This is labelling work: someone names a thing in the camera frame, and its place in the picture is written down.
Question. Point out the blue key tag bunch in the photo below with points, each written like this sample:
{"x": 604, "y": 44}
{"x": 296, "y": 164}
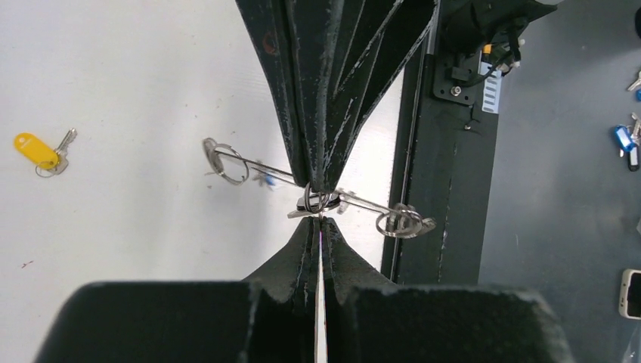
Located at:
{"x": 627, "y": 138}

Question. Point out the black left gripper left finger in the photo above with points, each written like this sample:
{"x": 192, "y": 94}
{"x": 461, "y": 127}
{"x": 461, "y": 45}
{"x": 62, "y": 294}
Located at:
{"x": 266, "y": 317}

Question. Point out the yellow key tag with key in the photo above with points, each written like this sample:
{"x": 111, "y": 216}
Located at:
{"x": 48, "y": 161}

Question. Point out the white slotted cable duct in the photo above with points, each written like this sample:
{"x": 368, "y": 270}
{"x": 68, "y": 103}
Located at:
{"x": 491, "y": 92}

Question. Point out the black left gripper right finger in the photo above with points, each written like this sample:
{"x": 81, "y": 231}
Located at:
{"x": 371, "y": 319}

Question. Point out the white smartphone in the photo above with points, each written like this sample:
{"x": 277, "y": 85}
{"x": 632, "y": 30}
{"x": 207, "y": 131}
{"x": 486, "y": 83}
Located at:
{"x": 629, "y": 299}

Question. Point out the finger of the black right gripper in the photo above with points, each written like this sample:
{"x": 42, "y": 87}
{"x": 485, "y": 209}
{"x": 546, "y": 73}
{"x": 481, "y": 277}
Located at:
{"x": 270, "y": 29}
{"x": 375, "y": 40}

